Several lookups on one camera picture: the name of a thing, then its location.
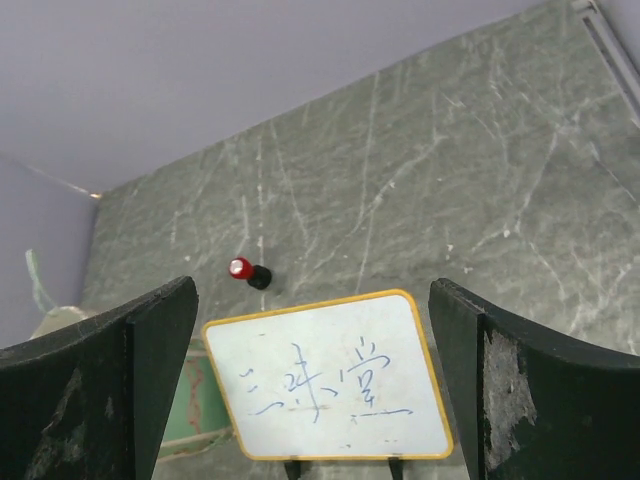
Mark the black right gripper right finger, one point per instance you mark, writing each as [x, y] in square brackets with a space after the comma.
[530, 402]

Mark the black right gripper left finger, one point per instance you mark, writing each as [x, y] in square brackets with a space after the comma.
[91, 400]

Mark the green printed paper bag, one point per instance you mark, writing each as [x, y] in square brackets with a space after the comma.
[197, 421]

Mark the yellow-framed small whiteboard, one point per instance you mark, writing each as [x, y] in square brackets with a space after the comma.
[346, 379]

